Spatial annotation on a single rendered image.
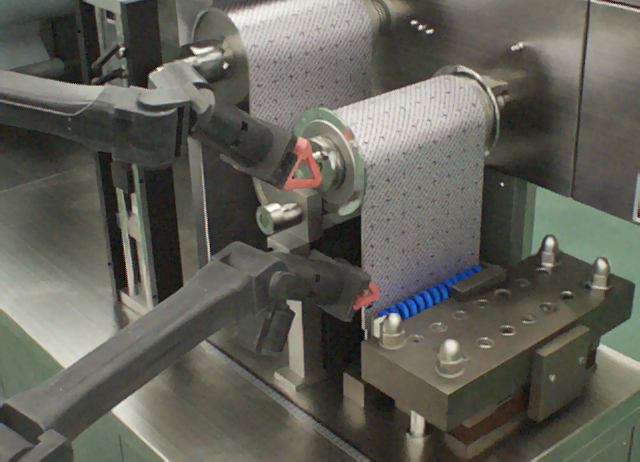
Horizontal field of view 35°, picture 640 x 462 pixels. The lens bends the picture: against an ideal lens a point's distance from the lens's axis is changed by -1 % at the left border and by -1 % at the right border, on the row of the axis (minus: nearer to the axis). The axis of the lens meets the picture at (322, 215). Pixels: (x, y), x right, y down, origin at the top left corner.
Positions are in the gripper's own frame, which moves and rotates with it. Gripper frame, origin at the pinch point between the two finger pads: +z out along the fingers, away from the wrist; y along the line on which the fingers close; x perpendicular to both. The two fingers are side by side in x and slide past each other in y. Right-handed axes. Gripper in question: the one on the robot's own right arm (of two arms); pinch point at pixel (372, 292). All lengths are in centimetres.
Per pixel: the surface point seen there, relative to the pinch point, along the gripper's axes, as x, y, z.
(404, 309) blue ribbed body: -0.7, 3.1, 4.1
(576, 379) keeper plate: -1.3, 22.0, 22.2
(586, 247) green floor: 7, -102, 228
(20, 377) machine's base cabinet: -45, -64, -7
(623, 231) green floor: 17, -100, 246
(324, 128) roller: 18.9, -6.2, -13.8
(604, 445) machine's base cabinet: -9.4, 25.9, 30.4
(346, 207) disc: 10.2, -2.3, -8.7
